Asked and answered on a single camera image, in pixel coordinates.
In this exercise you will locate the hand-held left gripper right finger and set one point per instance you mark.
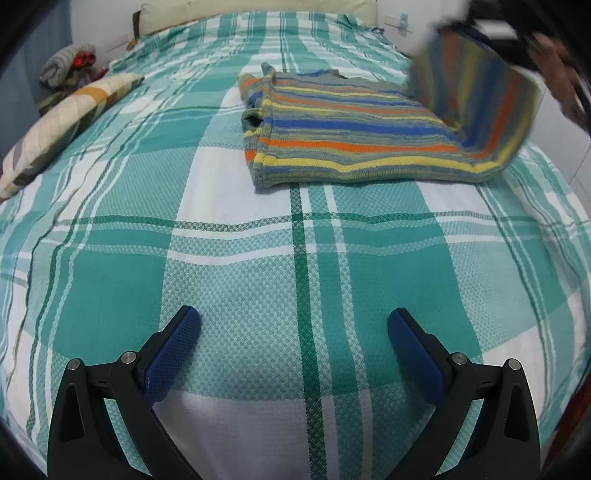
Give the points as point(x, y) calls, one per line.
point(418, 355)

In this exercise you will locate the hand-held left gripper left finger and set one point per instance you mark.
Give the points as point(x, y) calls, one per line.
point(171, 355)

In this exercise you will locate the multicolour striped knit sweater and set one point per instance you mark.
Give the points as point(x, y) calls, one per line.
point(351, 134)

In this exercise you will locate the person's right hand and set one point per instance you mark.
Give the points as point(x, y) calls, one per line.
point(556, 74)

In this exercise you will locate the green plaid bed sheet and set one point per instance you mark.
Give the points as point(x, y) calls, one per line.
point(277, 277)

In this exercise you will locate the beige patterned pillow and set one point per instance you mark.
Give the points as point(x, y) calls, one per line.
point(69, 120)

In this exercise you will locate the beige headboard cushion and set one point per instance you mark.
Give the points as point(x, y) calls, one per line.
point(231, 7)

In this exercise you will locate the red small item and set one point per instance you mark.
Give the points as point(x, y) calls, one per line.
point(85, 59)

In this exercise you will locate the grey rolled cloth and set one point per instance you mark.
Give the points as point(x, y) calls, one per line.
point(62, 64)

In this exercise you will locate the white wall fixture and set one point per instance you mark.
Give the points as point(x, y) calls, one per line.
point(400, 21)

